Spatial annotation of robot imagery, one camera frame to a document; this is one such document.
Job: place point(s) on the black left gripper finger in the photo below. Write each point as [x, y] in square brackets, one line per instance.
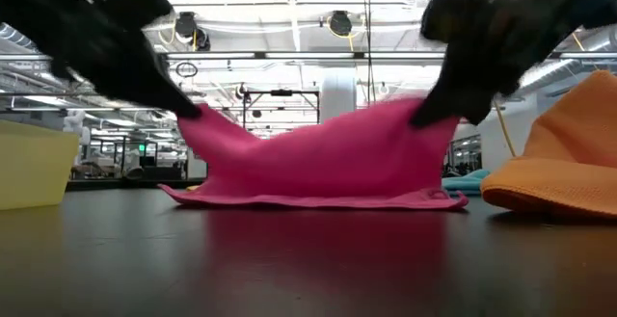
[173, 102]

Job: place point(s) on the blue microfiber towel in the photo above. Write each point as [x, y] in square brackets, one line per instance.
[465, 182]

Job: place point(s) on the yellow plastic bin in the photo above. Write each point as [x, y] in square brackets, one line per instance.
[34, 167]

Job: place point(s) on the white round column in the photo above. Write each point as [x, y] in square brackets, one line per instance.
[337, 95]

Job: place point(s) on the white robot figure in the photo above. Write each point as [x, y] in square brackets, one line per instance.
[72, 122]

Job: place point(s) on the orange microfiber towel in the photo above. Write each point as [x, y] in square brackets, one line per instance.
[569, 163]

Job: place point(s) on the black metal frame rig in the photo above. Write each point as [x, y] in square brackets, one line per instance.
[282, 92]

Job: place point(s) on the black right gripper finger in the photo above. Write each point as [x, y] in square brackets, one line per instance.
[458, 102]

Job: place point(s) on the pink microfiber towel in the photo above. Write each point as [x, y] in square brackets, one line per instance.
[337, 163]

